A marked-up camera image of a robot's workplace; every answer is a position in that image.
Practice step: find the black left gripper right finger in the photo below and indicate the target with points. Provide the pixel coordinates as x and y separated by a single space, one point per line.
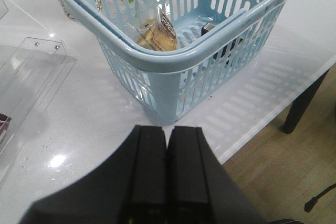
199 189

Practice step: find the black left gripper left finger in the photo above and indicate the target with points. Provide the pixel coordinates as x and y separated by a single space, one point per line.
99 196

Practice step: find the packaged bread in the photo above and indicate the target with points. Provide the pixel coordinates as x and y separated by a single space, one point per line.
151 28

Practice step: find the black white tissue pack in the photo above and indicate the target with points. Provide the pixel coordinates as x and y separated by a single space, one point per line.
223 45

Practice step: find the light blue plastic basket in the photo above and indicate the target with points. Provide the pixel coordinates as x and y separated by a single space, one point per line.
171 83

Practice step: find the black table leg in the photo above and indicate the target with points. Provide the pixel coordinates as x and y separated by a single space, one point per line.
301 103

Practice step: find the brown wafer snack bag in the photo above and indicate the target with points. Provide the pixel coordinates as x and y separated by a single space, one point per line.
4 125

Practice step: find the clear acrylic left display shelf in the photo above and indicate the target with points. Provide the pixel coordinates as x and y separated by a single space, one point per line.
34 64

